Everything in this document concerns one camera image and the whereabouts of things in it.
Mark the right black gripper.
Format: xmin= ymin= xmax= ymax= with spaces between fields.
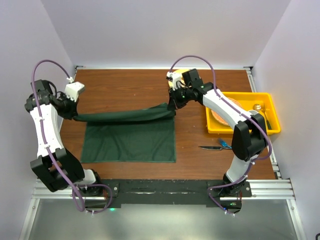
xmin=168 ymin=84 xmax=193 ymax=110

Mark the dark green cloth napkin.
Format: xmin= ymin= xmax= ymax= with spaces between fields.
xmin=74 ymin=103 xmax=177 ymax=164

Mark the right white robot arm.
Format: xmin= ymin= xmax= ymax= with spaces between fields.
xmin=166 ymin=69 xmax=268 ymax=197

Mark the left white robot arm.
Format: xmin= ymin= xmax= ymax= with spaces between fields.
xmin=24 ymin=78 xmax=104 ymax=196

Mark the yellow round plate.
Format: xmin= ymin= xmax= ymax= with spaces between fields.
xmin=168 ymin=69 xmax=191 ymax=89

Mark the orange woven coaster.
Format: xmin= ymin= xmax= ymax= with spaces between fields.
xmin=210 ymin=97 xmax=242 ymax=126

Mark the gold spoon in bin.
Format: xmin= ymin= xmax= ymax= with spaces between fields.
xmin=253 ymin=103 xmax=267 ymax=119

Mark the yellow plastic bin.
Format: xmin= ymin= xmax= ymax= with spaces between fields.
xmin=205 ymin=91 xmax=281 ymax=135

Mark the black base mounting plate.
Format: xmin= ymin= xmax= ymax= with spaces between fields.
xmin=80 ymin=179 xmax=252 ymax=211

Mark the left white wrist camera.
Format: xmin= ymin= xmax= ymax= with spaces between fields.
xmin=64 ymin=77 xmax=85 ymax=103

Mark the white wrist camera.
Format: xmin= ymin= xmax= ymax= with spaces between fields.
xmin=64 ymin=77 xmax=85 ymax=103
xmin=166 ymin=71 xmax=186 ymax=91

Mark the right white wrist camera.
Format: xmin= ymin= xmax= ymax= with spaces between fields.
xmin=166 ymin=71 xmax=186 ymax=91

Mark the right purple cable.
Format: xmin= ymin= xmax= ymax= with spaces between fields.
xmin=169 ymin=55 xmax=273 ymax=217

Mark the purple cable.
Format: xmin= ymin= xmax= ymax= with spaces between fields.
xmin=169 ymin=55 xmax=273 ymax=217
xmin=32 ymin=59 xmax=115 ymax=217

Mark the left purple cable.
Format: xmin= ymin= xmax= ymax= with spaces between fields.
xmin=32 ymin=59 xmax=115 ymax=217

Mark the dark handled utensil in bin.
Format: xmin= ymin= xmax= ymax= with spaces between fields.
xmin=263 ymin=109 xmax=272 ymax=130

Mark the aluminium frame rail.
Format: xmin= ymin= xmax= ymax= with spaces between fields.
xmin=31 ymin=179 xmax=296 ymax=200

